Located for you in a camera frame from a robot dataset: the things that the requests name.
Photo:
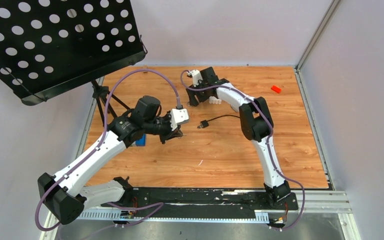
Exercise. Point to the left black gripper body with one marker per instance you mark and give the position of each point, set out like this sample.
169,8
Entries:
162,127

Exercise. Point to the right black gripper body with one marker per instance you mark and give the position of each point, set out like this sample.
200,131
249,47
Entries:
203,95

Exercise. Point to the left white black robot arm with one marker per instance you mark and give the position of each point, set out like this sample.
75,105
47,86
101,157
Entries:
65,193

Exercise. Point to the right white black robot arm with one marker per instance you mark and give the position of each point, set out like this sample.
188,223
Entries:
255,121

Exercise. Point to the white blue toy block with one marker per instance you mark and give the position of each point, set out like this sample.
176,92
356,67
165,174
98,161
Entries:
214,100

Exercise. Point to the blue small block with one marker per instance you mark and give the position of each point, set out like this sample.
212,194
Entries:
140,142

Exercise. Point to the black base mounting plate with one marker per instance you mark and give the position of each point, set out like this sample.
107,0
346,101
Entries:
203,203

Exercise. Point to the black tripod stand legs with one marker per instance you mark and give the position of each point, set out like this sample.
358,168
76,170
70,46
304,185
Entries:
101,94

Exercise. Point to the red small block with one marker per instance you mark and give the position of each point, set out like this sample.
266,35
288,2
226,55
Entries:
276,89

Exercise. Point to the black perforated music stand desk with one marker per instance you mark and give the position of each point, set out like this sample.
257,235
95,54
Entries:
49,47

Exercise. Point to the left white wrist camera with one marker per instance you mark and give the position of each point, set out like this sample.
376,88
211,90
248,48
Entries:
178,117

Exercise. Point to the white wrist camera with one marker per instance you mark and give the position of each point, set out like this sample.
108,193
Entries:
196,77
178,117

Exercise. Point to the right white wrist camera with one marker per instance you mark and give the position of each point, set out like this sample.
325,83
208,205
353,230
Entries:
196,77

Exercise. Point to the aluminium frame rails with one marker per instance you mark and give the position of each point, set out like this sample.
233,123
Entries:
66,195

